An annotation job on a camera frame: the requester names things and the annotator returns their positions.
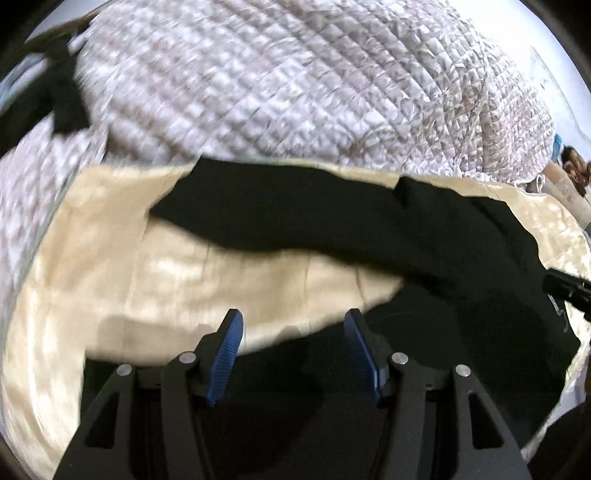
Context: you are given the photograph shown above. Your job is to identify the floral quilted blanket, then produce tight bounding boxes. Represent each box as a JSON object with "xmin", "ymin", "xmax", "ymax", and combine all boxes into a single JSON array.
[{"xmin": 0, "ymin": 0, "xmax": 557, "ymax": 296}]

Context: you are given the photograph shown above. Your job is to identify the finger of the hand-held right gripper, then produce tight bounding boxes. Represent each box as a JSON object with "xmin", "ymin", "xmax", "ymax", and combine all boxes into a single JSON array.
[{"xmin": 541, "ymin": 267, "xmax": 591, "ymax": 321}]

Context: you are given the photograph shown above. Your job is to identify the golden satin blanket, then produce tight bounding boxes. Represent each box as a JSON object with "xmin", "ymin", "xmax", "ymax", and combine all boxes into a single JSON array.
[{"xmin": 0, "ymin": 159, "xmax": 591, "ymax": 480}]

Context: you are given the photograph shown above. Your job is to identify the black pants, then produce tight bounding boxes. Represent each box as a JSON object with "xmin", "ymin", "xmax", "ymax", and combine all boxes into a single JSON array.
[{"xmin": 76, "ymin": 157, "xmax": 581, "ymax": 480}]

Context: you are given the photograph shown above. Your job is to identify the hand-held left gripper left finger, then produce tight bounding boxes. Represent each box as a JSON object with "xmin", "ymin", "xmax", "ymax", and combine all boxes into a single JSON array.
[{"xmin": 53, "ymin": 308, "xmax": 244, "ymax": 480}]

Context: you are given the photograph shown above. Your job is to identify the wall poster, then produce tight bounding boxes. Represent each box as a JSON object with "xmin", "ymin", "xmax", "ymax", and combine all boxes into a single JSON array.
[{"xmin": 530, "ymin": 45, "xmax": 557, "ymax": 90}]

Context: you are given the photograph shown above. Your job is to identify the dark cloth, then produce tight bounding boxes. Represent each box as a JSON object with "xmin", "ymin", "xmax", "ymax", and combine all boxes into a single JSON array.
[{"xmin": 0, "ymin": 44, "xmax": 90, "ymax": 153}]

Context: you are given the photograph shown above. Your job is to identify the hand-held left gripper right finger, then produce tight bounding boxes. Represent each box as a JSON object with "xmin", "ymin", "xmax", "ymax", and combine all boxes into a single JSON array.
[{"xmin": 343, "ymin": 308, "xmax": 532, "ymax": 480}]

